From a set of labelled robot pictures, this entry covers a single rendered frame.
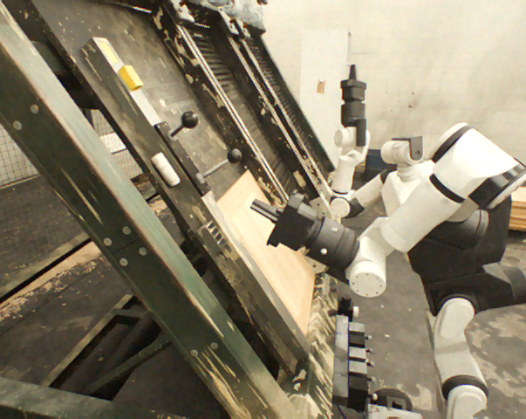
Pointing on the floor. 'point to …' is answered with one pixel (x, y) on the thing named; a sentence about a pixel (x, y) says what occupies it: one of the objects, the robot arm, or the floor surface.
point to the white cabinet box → (324, 82)
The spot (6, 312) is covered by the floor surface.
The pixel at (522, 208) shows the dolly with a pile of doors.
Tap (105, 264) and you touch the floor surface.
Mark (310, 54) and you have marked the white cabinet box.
